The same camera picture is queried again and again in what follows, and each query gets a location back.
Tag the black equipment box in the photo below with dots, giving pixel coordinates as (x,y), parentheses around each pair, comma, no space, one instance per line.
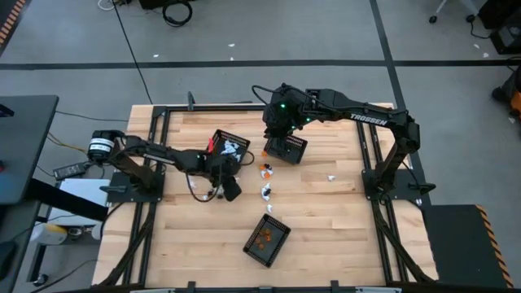
(150,3)

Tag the black power adapter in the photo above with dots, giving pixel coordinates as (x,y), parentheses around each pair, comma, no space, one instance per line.
(69,171)

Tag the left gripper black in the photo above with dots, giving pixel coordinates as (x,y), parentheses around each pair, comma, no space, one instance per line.
(220,167)

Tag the black floor equipment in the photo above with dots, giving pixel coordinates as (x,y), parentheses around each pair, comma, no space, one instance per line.
(504,36)

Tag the black aluminium table frame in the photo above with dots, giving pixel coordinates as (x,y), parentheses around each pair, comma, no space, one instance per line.
(211,108)

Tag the white and yellow container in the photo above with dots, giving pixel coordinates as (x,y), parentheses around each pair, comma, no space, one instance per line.
(51,235)

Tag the black hazard-striped floor mat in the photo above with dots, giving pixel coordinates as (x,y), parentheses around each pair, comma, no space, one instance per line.
(10,20)

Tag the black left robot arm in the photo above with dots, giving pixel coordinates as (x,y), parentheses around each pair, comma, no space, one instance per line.
(163,154)

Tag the office chair base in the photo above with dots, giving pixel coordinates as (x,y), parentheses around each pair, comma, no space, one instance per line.
(432,19)

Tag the white box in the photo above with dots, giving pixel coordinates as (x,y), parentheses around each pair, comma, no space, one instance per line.
(87,189)

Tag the black and orange object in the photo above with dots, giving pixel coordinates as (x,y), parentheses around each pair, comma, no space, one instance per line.
(509,91)

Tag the black slotted plastic basket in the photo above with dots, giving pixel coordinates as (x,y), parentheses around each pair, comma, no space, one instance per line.
(299,148)
(243,145)
(277,234)

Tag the black desk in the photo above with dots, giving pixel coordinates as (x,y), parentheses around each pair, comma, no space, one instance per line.
(24,142)

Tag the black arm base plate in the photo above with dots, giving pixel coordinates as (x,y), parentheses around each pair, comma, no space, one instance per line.
(407,195)
(118,197)

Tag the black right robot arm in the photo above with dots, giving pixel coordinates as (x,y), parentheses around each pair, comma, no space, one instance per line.
(366,116)

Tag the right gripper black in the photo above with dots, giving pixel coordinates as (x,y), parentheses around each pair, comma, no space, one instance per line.
(285,114)

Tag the black hazard-striped platform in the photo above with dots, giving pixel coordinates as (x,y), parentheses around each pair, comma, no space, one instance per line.
(456,244)

